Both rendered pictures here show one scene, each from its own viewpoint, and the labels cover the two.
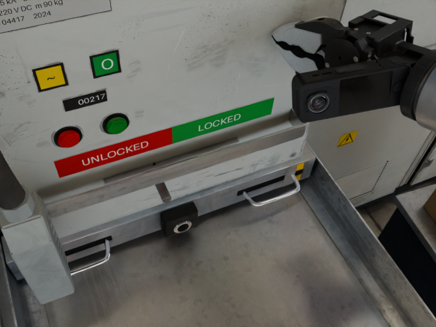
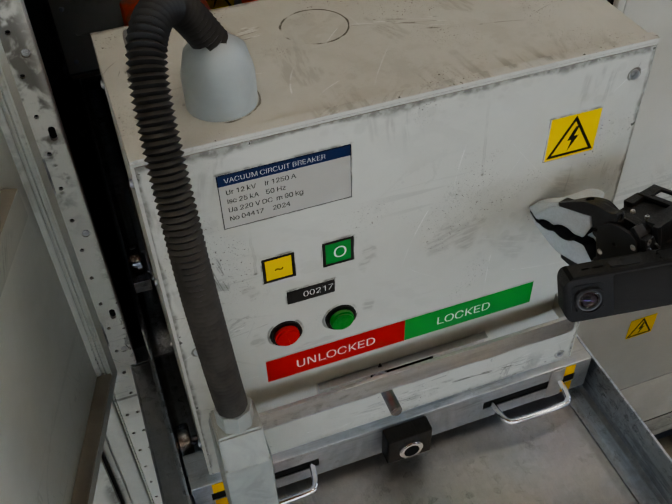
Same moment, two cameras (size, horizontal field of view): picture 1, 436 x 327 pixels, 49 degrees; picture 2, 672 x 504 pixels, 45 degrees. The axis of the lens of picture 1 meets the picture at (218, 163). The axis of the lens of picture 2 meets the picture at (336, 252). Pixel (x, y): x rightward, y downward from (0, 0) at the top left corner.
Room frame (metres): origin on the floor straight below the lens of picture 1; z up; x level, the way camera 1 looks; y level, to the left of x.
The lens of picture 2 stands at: (-0.14, 0.04, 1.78)
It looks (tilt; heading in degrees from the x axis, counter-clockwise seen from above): 45 degrees down; 10
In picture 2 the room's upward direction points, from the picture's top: 2 degrees counter-clockwise
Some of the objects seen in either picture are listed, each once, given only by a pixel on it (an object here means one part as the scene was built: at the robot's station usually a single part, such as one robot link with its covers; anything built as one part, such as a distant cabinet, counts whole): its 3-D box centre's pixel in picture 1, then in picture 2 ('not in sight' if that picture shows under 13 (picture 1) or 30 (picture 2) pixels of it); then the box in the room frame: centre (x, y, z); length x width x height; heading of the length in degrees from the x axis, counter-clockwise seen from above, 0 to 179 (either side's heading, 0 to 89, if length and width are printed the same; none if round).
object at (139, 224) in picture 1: (171, 203); (395, 417); (0.45, 0.07, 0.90); 0.54 x 0.05 x 0.06; 118
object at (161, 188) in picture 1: (159, 180); (386, 387); (0.41, 0.08, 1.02); 0.06 x 0.02 x 0.04; 28
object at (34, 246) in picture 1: (37, 244); (244, 464); (0.28, 0.22, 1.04); 0.08 x 0.05 x 0.17; 28
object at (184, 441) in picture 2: not in sight; (183, 443); (0.39, 0.34, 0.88); 0.05 x 0.02 x 0.05; 28
